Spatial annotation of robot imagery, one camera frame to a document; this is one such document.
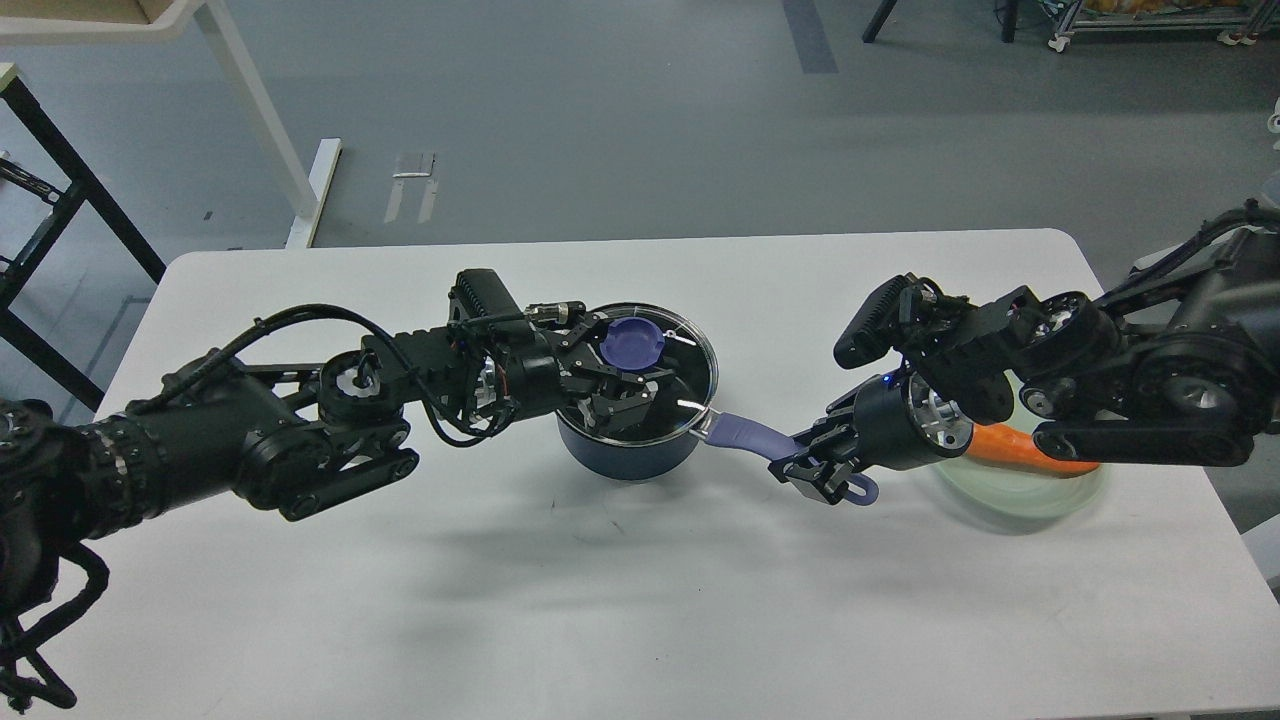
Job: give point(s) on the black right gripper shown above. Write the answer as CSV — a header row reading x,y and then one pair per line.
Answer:
x,y
896,420

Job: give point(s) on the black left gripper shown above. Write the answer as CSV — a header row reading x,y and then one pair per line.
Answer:
x,y
526,374

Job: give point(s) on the glass lid purple knob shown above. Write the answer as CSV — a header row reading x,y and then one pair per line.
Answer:
x,y
639,337

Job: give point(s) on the dark blue saucepan purple handle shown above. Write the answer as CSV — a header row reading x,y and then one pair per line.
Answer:
x,y
638,464

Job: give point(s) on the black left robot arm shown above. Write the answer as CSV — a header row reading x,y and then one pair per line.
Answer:
x,y
301,412

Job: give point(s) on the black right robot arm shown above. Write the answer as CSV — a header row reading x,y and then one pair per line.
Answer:
x,y
1177,365

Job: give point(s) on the orange toy carrot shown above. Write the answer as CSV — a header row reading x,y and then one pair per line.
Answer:
x,y
1011,448

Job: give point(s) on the translucent green plate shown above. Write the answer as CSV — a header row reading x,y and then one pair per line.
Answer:
x,y
1014,494

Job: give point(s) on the black metal rack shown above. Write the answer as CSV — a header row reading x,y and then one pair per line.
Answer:
x,y
85,190

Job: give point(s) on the metal wheeled cart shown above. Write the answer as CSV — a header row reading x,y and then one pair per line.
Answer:
x,y
1235,23

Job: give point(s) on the white table frame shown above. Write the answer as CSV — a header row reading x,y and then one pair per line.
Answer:
x,y
49,23

